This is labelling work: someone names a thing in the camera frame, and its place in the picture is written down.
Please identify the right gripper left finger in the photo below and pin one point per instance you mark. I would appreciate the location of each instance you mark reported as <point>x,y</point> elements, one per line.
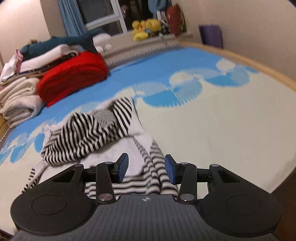
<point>109,173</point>

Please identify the wooden bed frame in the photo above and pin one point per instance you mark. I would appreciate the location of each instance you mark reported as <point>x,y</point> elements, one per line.
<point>237,58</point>

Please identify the cream folded blanket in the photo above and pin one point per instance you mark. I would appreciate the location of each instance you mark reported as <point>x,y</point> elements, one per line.
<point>20,101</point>

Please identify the blue white patterned bedspread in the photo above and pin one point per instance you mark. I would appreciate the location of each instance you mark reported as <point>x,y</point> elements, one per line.
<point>199,107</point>

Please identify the blue curtain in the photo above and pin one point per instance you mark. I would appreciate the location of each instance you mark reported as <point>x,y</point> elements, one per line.
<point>71,18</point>

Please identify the purple box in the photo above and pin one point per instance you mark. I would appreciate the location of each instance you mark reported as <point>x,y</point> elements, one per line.
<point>211,35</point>

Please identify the dark red plush toy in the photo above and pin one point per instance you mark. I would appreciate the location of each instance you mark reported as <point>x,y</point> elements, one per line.
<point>175,19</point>

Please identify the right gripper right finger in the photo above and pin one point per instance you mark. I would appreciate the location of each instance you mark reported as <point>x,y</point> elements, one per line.
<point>185,175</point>

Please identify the window with white frame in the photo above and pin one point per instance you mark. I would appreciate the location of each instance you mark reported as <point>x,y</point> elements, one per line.
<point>116,17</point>

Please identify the red folded blanket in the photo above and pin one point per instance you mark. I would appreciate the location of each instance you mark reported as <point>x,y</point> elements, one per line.
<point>70,76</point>

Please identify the black white striped garment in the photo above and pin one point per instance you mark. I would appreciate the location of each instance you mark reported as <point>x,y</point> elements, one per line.
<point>103,135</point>

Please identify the white plush toy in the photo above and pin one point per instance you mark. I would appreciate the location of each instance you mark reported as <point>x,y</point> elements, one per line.
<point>102,42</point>

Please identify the dark teal shark plush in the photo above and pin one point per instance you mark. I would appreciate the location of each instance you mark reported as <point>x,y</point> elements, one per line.
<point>85,40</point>

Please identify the white folded clothes stack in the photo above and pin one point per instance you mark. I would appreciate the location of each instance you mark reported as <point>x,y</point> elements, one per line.
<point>37,65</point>

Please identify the yellow plush toy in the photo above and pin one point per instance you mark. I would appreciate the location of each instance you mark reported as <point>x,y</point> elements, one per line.
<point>145,29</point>

